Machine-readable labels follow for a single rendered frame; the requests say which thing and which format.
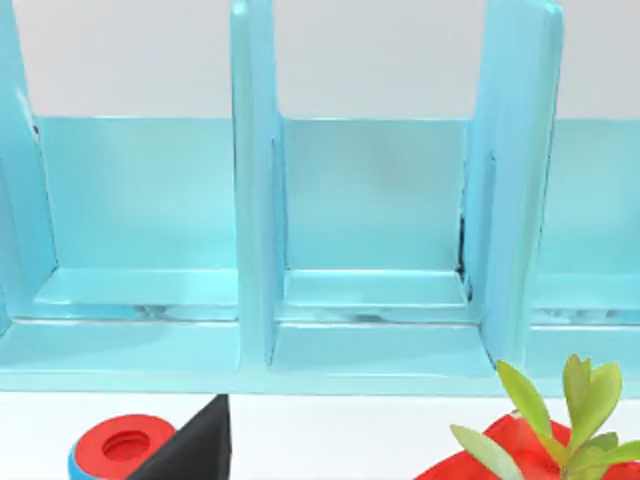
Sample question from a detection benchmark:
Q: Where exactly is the green leafy plant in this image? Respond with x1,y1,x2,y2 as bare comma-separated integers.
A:
449,353,640,480

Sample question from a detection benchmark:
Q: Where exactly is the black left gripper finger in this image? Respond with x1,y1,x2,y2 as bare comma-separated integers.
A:
125,393,234,480

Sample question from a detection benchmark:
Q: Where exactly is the red plant pot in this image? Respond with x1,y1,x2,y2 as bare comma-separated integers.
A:
412,410,640,480

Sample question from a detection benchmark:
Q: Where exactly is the stack of coloured rings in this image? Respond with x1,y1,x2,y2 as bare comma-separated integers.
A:
67,413,177,480

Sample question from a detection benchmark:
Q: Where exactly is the light blue rack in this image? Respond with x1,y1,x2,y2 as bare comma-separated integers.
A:
0,0,640,397

